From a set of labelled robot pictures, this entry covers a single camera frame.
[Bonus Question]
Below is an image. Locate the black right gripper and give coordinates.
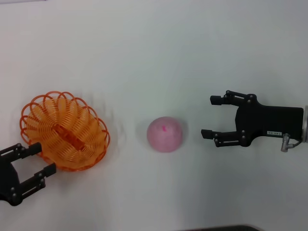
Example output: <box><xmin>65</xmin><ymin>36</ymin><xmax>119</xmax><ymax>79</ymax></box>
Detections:
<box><xmin>201</xmin><ymin>90</ymin><xmax>304</xmax><ymax>148</ymax></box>

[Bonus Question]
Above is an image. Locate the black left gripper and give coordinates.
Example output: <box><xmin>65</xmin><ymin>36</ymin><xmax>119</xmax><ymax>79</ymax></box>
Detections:
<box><xmin>0</xmin><ymin>141</ymin><xmax>57</xmax><ymax>207</ymax></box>

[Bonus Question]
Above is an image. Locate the orange woven plastic basket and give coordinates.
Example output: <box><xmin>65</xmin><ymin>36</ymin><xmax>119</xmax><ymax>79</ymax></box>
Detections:
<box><xmin>18</xmin><ymin>90</ymin><xmax>111</xmax><ymax>172</ymax></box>

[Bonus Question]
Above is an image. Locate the pink plush peach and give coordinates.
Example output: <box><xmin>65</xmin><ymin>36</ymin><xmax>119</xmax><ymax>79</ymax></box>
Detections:
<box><xmin>146</xmin><ymin>115</ymin><xmax>183</xmax><ymax>153</ymax></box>

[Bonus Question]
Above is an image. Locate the dark rounded robot torso edge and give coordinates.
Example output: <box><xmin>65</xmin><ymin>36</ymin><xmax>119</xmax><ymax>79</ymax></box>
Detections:
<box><xmin>185</xmin><ymin>224</ymin><xmax>256</xmax><ymax>231</ymax></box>

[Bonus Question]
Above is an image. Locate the silver cable connector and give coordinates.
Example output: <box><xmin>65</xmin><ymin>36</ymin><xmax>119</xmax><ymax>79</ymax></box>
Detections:
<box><xmin>280</xmin><ymin>133</ymin><xmax>303</xmax><ymax>153</ymax></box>

